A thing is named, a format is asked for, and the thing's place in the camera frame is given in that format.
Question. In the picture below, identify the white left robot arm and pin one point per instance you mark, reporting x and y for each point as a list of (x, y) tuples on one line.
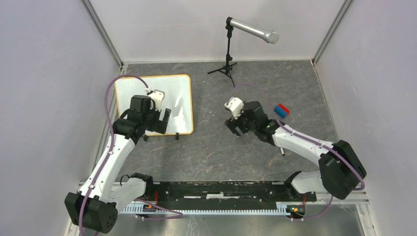
[(96, 205)]

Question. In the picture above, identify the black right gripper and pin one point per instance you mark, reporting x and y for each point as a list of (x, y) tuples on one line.
[(232, 125)]

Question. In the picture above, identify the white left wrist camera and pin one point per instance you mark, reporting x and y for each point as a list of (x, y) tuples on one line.
[(157, 97)]

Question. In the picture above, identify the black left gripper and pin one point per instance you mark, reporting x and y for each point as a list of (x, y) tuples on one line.
[(159, 125)]

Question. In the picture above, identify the blue red toy brick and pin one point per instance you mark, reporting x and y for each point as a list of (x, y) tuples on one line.
[(281, 110)]

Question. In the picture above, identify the black microphone tripod stand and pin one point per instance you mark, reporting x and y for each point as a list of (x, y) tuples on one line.
[(227, 68)]

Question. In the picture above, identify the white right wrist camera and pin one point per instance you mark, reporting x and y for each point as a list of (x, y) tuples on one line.
[(235, 106)]

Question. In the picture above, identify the silver microphone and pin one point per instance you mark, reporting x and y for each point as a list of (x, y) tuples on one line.
[(268, 36)]

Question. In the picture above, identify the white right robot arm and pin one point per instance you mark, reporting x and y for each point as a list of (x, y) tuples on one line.
[(340, 170)]

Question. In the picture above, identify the yellow framed whiteboard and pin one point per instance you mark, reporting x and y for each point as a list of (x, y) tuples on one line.
[(178, 98)]

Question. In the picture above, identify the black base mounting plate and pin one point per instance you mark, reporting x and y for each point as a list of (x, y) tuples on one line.
[(223, 195)]

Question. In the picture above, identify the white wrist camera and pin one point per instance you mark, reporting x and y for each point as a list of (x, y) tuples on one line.
[(235, 106), (157, 97)]

